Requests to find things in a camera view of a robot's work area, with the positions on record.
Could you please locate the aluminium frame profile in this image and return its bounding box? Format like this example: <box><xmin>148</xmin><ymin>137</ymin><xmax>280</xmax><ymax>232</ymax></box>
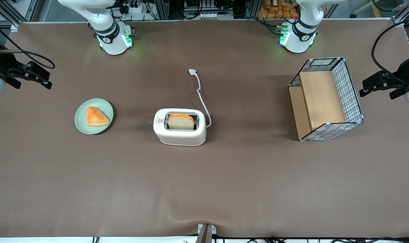
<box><xmin>392</xmin><ymin>2</ymin><xmax>409</xmax><ymax>24</ymax></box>

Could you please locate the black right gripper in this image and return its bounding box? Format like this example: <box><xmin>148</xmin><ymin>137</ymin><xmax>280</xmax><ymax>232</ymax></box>
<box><xmin>0</xmin><ymin>47</ymin><xmax>53</xmax><ymax>90</ymax></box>

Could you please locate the white toaster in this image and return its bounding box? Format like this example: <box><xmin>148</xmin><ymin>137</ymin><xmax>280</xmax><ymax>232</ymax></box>
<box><xmin>147</xmin><ymin>108</ymin><xmax>207</xmax><ymax>146</ymax></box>

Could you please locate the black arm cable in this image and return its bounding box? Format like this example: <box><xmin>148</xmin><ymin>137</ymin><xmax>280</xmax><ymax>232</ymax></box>
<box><xmin>371</xmin><ymin>16</ymin><xmax>409</xmax><ymax>85</ymax></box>
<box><xmin>0</xmin><ymin>17</ymin><xmax>56</xmax><ymax>70</ymax></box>

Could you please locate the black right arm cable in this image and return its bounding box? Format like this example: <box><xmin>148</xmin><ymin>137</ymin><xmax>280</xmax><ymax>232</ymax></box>
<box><xmin>0</xmin><ymin>17</ymin><xmax>56</xmax><ymax>70</ymax></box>

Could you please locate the triangular orange pastry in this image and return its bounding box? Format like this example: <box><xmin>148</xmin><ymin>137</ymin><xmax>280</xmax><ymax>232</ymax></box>
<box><xmin>86</xmin><ymin>106</ymin><xmax>110</xmax><ymax>127</ymax></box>

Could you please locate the white power strip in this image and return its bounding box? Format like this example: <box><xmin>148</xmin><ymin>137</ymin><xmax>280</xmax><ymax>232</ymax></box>
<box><xmin>124</xmin><ymin>3</ymin><xmax>147</xmax><ymax>14</ymax></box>

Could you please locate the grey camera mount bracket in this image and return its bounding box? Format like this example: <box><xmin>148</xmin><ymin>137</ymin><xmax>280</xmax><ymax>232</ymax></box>
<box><xmin>197</xmin><ymin>223</ymin><xmax>217</xmax><ymax>243</ymax></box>

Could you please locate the pile of orange buns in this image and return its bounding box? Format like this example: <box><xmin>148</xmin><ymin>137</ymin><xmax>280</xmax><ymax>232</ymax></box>
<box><xmin>257</xmin><ymin>0</ymin><xmax>299</xmax><ymax>19</ymax></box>

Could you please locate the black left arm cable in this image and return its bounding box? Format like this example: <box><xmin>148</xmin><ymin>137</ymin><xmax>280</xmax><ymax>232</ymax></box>
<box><xmin>371</xmin><ymin>16</ymin><xmax>409</xmax><ymax>85</ymax></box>

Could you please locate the bread slice with orange crust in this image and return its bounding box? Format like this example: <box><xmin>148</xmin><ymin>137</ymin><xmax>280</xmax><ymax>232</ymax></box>
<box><xmin>167</xmin><ymin>114</ymin><xmax>195</xmax><ymax>130</ymax></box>

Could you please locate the wooden step shelf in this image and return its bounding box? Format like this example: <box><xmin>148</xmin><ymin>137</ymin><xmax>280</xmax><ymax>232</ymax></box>
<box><xmin>289</xmin><ymin>71</ymin><xmax>347</xmax><ymax>139</ymax></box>

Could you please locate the pale green plate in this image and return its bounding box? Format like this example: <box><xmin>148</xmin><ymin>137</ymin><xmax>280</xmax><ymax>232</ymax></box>
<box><xmin>74</xmin><ymin>98</ymin><xmax>114</xmax><ymax>135</ymax></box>

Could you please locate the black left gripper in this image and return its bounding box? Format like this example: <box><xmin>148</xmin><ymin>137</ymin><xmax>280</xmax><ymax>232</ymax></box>
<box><xmin>359</xmin><ymin>52</ymin><xmax>409</xmax><ymax>100</ymax></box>

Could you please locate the white power cord with plug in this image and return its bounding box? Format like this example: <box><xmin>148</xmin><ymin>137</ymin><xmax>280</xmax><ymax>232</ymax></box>
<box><xmin>189</xmin><ymin>69</ymin><xmax>212</xmax><ymax>128</ymax></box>

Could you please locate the wire mesh basket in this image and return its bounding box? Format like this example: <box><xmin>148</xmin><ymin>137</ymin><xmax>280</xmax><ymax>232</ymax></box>
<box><xmin>288</xmin><ymin>57</ymin><xmax>364</xmax><ymax>142</ymax></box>

